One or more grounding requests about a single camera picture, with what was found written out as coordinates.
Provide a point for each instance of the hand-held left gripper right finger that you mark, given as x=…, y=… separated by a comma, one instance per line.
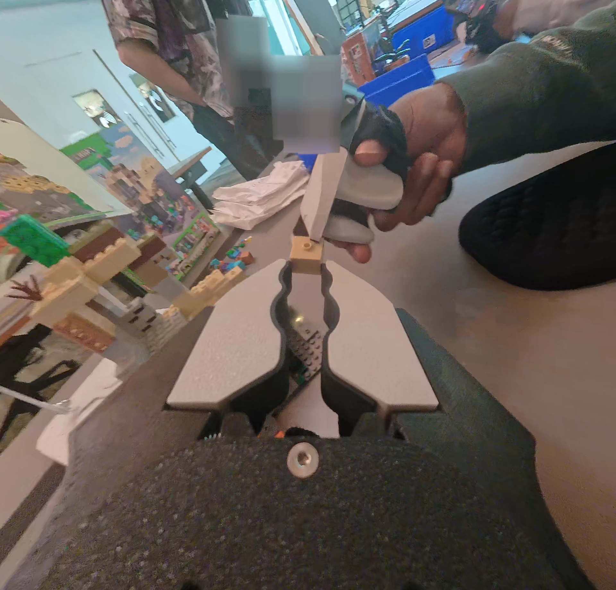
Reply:
x=380, y=349

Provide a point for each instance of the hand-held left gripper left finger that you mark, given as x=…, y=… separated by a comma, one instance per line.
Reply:
x=226, y=349

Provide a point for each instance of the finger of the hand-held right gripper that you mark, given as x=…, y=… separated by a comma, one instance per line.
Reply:
x=325, y=195

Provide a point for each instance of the tan toy brick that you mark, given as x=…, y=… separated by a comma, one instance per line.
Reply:
x=305, y=258

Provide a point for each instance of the toy brick building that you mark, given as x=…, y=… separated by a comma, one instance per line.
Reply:
x=67, y=282

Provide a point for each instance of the grey desk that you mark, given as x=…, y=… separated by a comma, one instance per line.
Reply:
x=481, y=349

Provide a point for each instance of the person's right hand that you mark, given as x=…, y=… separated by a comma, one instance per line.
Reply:
x=433, y=142

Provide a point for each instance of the white paper bag pile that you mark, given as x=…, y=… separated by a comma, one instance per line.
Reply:
x=260, y=195

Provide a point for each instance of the pile of small toy figures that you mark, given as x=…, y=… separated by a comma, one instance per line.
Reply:
x=236, y=255

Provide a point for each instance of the blue plastic bin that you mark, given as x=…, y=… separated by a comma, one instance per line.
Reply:
x=399, y=82

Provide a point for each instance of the wood-edged side table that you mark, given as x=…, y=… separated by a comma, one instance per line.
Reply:
x=192, y=159

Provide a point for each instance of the blue lidded cooler box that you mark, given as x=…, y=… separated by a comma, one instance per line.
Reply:
x=423, y=22

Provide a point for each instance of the black textured pad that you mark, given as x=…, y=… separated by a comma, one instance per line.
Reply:
x=544, y=224

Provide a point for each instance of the green toy set box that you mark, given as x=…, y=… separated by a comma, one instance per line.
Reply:
x=144, y=181

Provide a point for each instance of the white book stand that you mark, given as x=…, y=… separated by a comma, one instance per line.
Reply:
x=62, y=436

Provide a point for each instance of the black office chair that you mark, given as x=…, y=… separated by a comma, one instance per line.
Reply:
x=24, y=354

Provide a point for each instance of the open instruction booklet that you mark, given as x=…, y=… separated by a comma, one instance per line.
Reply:
x=29, y=142

